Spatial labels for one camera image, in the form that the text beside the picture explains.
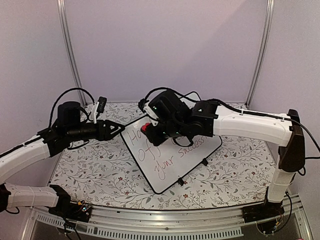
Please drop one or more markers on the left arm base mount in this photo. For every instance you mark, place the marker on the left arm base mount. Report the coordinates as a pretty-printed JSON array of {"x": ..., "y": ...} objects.
[{"x": 68, "y": 209}]

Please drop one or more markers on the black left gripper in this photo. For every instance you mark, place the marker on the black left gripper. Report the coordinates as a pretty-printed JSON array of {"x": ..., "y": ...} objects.
[{"x": 103, "y": 132}]

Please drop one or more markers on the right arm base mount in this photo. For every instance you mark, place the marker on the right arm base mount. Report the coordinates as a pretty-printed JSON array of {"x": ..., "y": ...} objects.
[{"x": 262, "y": 211}]

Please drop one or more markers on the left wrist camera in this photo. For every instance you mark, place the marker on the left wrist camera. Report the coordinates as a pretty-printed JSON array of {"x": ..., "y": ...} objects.
[{"x": 97, "y": 109}]

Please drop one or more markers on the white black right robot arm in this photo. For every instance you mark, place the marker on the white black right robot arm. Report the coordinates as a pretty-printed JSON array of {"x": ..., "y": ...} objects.
[{"x": 282, "y": 129}]

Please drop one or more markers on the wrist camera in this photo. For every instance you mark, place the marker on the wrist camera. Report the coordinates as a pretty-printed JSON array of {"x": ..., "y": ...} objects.
[
  {"x": 143, "y": 105},
  {"x": 97, "y": 109}
]

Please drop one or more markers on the floral patterned table mat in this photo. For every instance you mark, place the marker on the floral patterned table mat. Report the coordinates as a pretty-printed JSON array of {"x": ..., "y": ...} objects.
[{"x": 105, "y": 173}]

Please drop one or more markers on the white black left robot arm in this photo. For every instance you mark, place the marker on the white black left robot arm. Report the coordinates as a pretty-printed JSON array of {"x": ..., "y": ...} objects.
[{"x": 73, "y": 124}]

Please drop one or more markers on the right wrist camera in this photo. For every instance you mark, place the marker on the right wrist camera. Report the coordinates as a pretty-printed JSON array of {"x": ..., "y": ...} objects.
[{"x": 143, "y": 105}]

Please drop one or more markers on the red black whiteboard eraser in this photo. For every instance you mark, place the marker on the red black whiteboard eraser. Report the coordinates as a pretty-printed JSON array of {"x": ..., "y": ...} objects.
[{"x": 144, "y": 128}]

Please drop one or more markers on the aluminium front rail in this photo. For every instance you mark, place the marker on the aluminium front rail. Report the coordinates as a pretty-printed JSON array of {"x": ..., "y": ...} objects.
[{"x": 227, "y": 223}]

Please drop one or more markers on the aluminium frame post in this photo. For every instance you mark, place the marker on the aluminium frame post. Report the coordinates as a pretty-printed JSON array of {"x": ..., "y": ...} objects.
[
  {"x": 262, "y": 51},
  {"x": 61, "y": 6}
]

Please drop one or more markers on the left aluminium frame post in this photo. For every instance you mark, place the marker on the left aluminium frame post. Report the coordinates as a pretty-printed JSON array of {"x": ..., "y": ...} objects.
[{"x": 61, "y": 6}]

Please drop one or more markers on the right aluminium frame post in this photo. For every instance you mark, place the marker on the right aluminium frame post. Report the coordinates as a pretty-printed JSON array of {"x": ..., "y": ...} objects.
[{"x": 262, "y": 51}]

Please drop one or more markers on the white dry-erase whiteboard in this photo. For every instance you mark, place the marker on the white dry-erase whiteboard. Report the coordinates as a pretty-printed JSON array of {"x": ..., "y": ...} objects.
[{"x": 170, "y": 162}]

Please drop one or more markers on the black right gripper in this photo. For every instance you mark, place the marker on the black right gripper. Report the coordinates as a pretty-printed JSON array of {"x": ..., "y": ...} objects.
[{"x": 153, "y": 138}]

